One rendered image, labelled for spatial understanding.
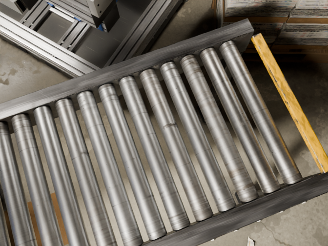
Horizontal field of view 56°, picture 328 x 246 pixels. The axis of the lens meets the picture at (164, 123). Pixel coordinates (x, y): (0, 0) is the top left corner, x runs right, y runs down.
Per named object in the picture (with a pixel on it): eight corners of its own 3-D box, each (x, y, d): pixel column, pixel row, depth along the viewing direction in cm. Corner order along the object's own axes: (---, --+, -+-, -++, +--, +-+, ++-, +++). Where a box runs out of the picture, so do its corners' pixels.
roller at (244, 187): (191, 57, 97) (194, 49, 93) (256, 201, 85) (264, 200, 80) (176, 62, 96) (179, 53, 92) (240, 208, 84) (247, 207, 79)
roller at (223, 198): (173, 64, 97) (173, 55, 92) (236, 210, 84) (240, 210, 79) (158, 69, 96) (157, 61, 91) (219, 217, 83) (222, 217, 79)
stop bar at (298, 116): (260, 35, 93) (261, 31, 92) (332, 170, 82) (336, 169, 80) (250, 38, 93) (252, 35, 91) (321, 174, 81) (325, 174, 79)
